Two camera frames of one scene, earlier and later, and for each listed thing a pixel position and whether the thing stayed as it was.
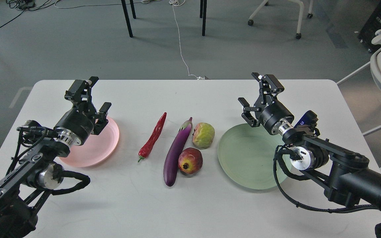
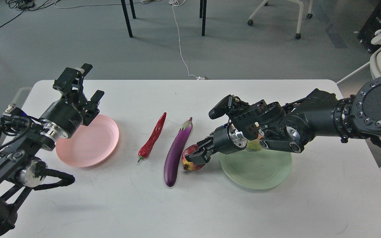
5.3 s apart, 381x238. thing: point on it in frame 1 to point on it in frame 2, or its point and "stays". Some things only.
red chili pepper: x=145 y=150 stays
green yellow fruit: x=203 y=135 to x=254 y=145
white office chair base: x=250 y=21 stays
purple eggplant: x=174 y=152 stays
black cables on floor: x=24 y=5 stays
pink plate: x=97 y=148 stays
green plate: x=246 y=156 stays
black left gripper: x=77 y=126 to x=66 y=115
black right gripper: x=274 y=117 to x=225 y=139
